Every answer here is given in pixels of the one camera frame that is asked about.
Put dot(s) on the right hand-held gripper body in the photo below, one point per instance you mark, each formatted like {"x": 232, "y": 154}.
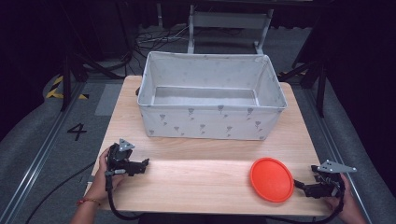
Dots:
{"x": 330, "y": 179}

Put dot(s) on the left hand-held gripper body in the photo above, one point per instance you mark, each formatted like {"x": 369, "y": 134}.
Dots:
{"x": 120, "y": 157}

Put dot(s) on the orange round plate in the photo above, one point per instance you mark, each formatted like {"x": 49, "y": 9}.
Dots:
{"x": 271, "y": 179}

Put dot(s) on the grey fabric storage box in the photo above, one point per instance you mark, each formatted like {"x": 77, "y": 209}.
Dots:
{"x": 205, "y": 123}

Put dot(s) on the person's right hand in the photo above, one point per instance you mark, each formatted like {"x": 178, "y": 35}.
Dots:
{"x": 345, "y": 203}

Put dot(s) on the person's left hand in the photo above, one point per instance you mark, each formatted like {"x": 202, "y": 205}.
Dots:
{"x": 99, "y": 182}

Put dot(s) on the yellow black floor tape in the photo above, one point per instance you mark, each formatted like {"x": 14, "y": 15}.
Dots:
{"x": 59, "y": 90}

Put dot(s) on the black tripod stand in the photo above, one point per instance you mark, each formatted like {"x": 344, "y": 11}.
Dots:
{"x": 314, "y": 77}
{"x": 74, "y": 67}

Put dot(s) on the metal floor rail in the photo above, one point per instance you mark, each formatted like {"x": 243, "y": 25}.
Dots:
{"x": 337, "y": 149}
{"x": 34, "y": 161}

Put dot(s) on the grey metal frame stand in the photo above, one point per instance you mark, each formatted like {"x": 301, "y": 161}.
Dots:
{"x": 229, "y": 20}

